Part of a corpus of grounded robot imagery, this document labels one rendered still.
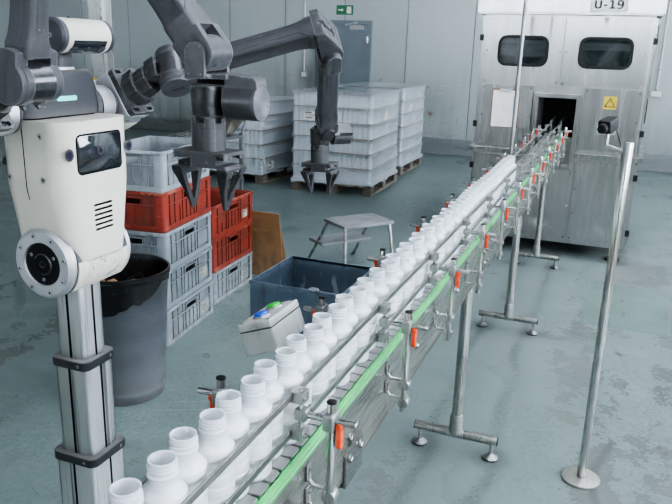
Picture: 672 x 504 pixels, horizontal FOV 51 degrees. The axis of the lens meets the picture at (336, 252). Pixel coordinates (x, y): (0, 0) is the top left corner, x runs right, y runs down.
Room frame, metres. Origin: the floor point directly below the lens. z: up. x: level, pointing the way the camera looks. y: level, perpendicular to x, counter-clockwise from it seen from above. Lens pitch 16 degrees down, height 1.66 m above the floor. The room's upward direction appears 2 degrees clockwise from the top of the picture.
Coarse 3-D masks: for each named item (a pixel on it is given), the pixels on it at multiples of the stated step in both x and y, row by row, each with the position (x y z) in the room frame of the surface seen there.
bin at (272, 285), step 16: (272, 272) 2.23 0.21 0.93; (288, 272) 2.35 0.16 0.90; (304, 272) 2.36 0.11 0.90; (320, 272) 2.34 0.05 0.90; (336, 272) 2.32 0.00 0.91; (352, 272) 2.29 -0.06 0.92; (368, 272) 2.21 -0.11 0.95; (256, 288) 2.09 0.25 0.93; (272, 288) 2.07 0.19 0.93; (288, 288) 2.04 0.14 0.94; (304, 288) 2.36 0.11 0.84; (320, 288) 2.34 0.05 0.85; (336, 288) 2.31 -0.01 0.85; (256, 304) 2.09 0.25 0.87; (304, 304) 2.03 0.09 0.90; (304, 320) 2.03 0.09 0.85
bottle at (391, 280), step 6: (384, 264) 1.61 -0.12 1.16; (390, 264) 1.61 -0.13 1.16; (390, 270) 1.61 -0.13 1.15; (384, 276) 1.61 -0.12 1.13; (390, 276) 1.61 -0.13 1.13; (396, 276) 1.63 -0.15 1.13; (384, 282) 1.60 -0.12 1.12; (390, 282) 1.60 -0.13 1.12; (396, 282) 1.61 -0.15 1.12; (390, 288) 1.60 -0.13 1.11; (396, 294) 1.61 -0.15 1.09; (390, 300) 1.60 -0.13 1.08; (396, 300) 1.61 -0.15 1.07; (396, 306) 1.61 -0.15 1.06; (390, 312) 1.60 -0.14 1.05; (396, 318) 1.61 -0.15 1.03
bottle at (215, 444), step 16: (208, 416) 0.89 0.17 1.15; (224, 416) 0.87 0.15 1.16; (208, 432) 0.86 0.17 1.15; (224, 432) 0.87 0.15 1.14; (208, 448) 0.85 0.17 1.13; (224, 448) 0.86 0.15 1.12; (208, 464) 0.84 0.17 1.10; (224, 480) 0.85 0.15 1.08; (208, 496) 0.84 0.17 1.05; (224, 496) 0.85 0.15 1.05
